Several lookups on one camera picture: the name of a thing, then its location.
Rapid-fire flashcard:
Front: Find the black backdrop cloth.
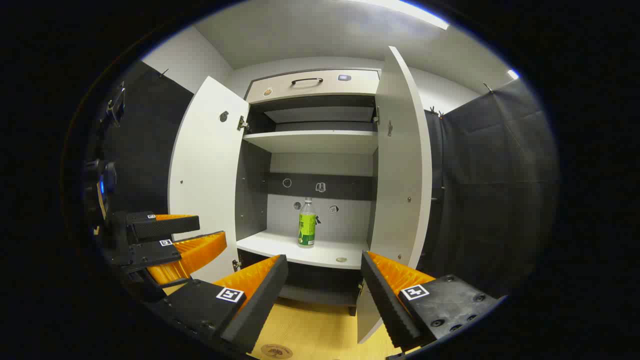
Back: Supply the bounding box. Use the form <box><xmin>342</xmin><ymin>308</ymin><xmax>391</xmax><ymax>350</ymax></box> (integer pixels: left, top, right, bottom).
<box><xmin>100</xmin><ymin>60</ymin><xmax>195</xmax><ymax>217</ymax></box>
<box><xmin>417</xmin><ymin>77</ymin><xmax>560</xmax><ymax>297</ymax></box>

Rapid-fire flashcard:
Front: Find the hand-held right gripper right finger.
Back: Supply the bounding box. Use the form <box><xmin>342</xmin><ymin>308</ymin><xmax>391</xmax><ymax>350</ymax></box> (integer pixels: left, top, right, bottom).
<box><xmin>360</xmin><ymin>250</ymin><xmax>503</xmax><ymax>353</ymax></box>

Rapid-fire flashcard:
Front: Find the green label plastic bottle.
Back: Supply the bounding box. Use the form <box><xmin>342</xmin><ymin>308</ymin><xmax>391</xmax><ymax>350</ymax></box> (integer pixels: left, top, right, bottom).
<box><xmin>298</xmin><ymin>197</ymin><xmax>318</xmax><ymax>248</ymax></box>

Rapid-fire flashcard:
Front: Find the grey and white cabinet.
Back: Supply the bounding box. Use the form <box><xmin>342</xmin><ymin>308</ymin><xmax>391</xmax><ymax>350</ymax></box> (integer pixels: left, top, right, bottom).
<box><xmin>234</xmin><ymin>67</ymin><xmax>383</xmax><ymax>317</ymax></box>

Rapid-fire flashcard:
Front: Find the white cabinet door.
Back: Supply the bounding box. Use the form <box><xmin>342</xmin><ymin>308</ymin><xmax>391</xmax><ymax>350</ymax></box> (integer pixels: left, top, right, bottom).
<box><xmin>167</xmin><ymin>76</ymin><xmax>251</xmax><ymax>284</ymax></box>
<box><xmin>357</xmin><ymin>46</ymin><xmax>433</xmax><ymax>345</ymax></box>

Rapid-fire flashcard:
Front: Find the beige cabinet drawer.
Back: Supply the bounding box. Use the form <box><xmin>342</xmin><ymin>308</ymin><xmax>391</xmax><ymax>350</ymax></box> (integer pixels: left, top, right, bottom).
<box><xmin>245</xmin><ymin>69</ymin><xmax>381</xmax><ymax>105</ymax></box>

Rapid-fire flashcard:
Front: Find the round brown coaster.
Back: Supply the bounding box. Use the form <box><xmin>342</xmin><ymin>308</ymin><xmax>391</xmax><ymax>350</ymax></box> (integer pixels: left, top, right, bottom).
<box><xmin>260</xmin><ymin>343</ymin><xmax>294</xmax><ymax>360</ymax></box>

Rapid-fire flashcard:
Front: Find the white wide cabinet shelf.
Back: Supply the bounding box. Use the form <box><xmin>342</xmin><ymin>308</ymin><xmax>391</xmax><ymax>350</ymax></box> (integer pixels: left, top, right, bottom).
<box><xmin>236</xmin><ymin>229</ymin><xmax>371</xmax><ymax>271</ymax></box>

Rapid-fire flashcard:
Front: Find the long ceiling light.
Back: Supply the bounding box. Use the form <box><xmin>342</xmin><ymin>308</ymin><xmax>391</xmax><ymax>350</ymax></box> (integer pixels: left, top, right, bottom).
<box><xmin>350</xmin><ymin>0</ymin><xmax>451</xmax><ymax>31</ymax></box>

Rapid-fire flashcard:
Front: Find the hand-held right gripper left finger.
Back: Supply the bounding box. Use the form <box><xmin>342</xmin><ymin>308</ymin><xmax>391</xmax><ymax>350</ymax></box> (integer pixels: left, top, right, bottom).
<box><xmin>150</xmin><ymin>254</ymin><xmax>289</xmax><ymax>356</ymax></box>

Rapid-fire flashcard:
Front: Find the white narrow cabinet shelf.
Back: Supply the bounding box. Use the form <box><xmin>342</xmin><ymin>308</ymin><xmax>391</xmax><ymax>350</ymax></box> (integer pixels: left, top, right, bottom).
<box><xmin>242</xmin><ymin>130</ymin><xmax>379</xmax><ymax>154</ymax></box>

